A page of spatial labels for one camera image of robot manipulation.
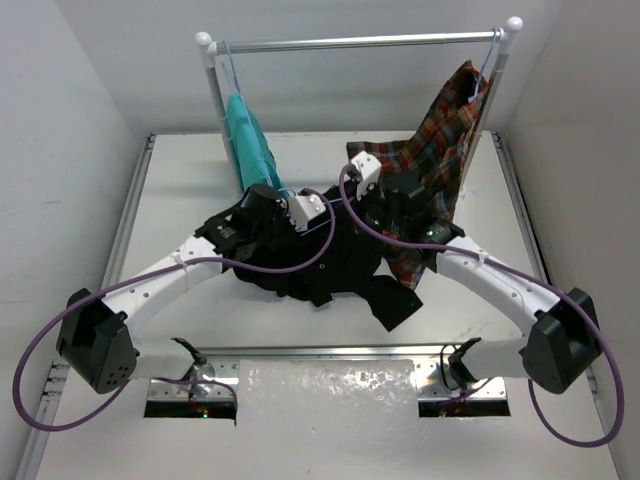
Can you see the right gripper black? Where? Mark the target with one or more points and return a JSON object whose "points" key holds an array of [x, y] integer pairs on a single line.
{"points": [[360, 204]]}

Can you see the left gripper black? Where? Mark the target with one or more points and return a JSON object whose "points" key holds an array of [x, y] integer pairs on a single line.
{"points": [[310, 226]]}

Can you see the blue wire hanger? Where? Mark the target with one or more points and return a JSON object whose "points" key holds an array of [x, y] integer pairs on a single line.
{"points": [[315, 227]]}

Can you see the black shirt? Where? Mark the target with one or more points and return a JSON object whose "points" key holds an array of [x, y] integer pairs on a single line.
{"points": [[348, 266]]}

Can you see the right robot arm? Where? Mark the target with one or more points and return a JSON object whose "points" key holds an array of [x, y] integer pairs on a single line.
{"points": [[555, 346]]}

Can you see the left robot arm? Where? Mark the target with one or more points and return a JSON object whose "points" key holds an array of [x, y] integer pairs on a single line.
{"points": [[99, 336]]}

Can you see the teal shirt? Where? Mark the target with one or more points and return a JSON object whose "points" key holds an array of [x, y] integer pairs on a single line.
{"points": [[250, 150]]}

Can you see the plaid flannel shirt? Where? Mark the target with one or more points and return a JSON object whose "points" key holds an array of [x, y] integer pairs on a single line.
{"points": [[432, 160]]}

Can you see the blue hanger holding plaid shirt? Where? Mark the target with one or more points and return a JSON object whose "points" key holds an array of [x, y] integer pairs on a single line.
{"points": [[478, 78]]}

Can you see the white metal clothes rack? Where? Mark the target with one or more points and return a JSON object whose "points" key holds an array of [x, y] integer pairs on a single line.
{"points": [[501, 42]]}

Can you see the white foam front panel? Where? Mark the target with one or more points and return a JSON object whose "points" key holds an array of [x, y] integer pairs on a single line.
{"points": [[319, 421]]}

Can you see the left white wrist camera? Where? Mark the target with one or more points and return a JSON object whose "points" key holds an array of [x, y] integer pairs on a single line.
{"points": [[303, 209]]}

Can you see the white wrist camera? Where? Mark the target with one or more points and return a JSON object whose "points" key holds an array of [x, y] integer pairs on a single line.
{"points": [[303, 209], [366, 169]]}

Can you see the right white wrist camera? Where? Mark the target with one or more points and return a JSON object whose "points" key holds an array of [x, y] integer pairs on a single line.
{"points": [[366, 169]]}

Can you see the aluminium rail frame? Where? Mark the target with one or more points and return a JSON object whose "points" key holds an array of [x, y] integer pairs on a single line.
{"points": [[181, 179]]}

